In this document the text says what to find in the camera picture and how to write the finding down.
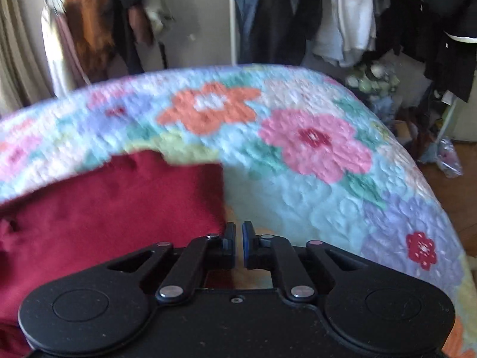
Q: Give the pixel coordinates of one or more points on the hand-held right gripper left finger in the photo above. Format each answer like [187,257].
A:
[231,236]

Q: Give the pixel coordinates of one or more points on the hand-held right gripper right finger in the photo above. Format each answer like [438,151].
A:
[246,236]

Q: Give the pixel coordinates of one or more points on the dark red garment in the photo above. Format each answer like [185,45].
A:
[111,209]

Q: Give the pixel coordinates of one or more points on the white clothes rack pole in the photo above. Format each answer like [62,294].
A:
[233,15]

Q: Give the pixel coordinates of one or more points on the dark blue hanging clothes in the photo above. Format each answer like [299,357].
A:
[268,11]

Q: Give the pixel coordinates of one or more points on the white grey hanging clothes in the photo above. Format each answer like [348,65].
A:
[346,18]

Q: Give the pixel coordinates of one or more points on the floral quilted bedspread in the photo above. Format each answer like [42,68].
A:
[298,149]

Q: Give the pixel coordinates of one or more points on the green floral plush item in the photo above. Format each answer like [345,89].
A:
[370,78]

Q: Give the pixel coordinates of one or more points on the clear plastic bag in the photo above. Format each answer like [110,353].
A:
[449,156]

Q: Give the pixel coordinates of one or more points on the beige hanging garment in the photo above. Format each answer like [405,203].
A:
[156,3]

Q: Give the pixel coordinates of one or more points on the orange hanging garment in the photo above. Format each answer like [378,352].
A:
[91,30]

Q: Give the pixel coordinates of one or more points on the pink hanging garment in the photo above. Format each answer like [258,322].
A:
[61,48]

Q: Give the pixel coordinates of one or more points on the cream curtain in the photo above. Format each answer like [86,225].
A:
[15,44]

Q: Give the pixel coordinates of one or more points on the black hanging jacket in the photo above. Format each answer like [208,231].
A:
[447,26]

